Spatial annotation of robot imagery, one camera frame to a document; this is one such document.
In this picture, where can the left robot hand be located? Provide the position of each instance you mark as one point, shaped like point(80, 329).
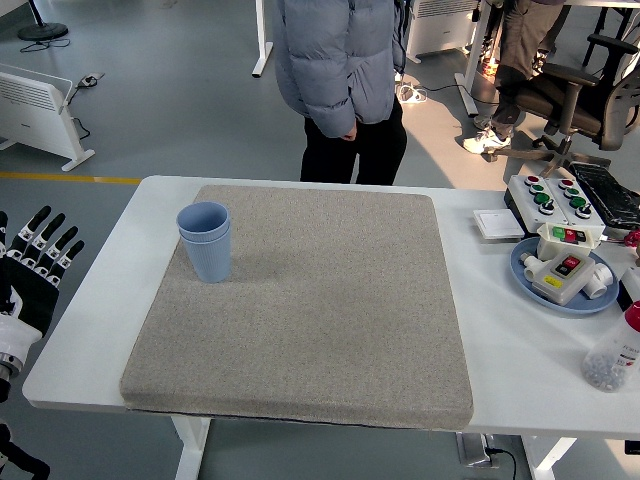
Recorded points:
point(30, 295)

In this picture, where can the blue ribbed cup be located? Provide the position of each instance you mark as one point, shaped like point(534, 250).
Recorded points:
point(210, 262)
point(202, 220)

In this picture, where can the white push-button control box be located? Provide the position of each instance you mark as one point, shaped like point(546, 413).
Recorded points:
point(520, 200)
point(555, 187)

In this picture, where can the white panel heater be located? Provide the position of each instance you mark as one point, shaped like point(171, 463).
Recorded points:
point(30, 115)
point(435, 30)

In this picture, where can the white table leg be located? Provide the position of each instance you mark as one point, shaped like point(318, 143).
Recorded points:
point(190, 450)
point(547, 460)

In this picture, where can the black fan stand base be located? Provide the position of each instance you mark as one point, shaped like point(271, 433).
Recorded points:
point(42, 32)

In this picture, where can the grey-brown mat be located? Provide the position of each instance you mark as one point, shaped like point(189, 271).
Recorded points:
point(325, 300)

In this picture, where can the white desk leg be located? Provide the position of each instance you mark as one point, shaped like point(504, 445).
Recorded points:
point(261, 30)
point(472, 65)

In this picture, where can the person in light-blue jacket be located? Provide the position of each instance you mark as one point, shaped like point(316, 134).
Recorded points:
point(340, 60)

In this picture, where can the white pipe fitting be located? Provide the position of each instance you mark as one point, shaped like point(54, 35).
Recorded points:
point(530, 267)
point(600, 280)

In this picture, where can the person in brown trousers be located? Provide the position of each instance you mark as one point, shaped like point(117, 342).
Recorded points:
point(515, 60)

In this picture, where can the blue plate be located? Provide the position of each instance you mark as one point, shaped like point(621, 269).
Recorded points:
point(572, 308)

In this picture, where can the black wrapped keyboard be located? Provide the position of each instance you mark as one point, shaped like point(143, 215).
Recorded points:
point(605, 192)

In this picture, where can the clear bottle with red cap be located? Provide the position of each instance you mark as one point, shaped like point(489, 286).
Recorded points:
point(612, 355)

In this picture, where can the black office chair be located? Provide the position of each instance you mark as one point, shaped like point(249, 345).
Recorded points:
point(590, 115)

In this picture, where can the small red object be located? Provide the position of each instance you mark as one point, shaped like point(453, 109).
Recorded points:
point(634, 240)

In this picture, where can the white flat wall switch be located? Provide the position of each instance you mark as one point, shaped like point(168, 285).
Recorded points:
point(497, 224)

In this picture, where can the switch box with green label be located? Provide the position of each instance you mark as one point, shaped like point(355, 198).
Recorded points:
point(550, 245)

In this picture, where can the switch box with red button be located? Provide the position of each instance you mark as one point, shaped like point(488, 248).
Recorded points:
point(560, 280)

